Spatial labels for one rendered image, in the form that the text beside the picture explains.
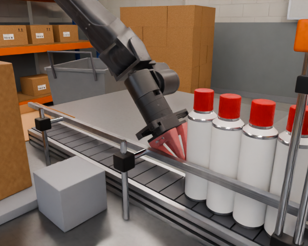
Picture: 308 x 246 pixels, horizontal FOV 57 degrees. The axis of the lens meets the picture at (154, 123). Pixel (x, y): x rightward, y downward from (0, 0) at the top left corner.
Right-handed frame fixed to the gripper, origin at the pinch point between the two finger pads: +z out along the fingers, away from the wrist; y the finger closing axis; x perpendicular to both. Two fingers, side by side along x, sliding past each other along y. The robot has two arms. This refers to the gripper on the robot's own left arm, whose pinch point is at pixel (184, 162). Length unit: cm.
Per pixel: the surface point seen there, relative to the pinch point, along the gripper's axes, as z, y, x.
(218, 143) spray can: -0.3, -2.9, -11.4
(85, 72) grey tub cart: -106, 109, 159
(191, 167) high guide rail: 1.2, -4.3, -5.1
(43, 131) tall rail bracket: -22.9, -9.9, 27.6
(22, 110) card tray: -49, 7, 74
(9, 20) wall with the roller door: -304, 155, 329
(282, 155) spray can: 5.1, -2.3, -19.3
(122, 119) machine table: -24, 30, 48
